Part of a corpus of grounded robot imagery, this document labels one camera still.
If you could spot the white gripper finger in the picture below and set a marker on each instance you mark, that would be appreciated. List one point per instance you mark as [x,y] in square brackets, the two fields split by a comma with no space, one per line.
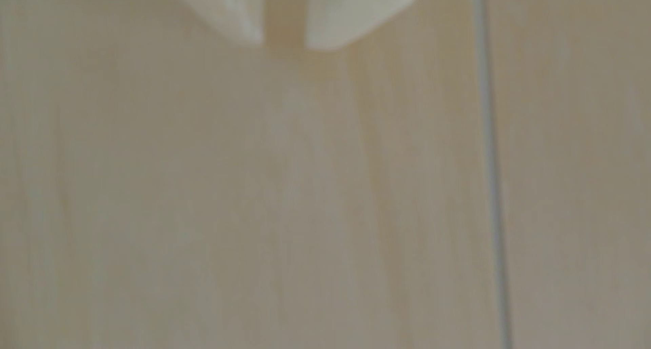
[234,8]
[351,11]

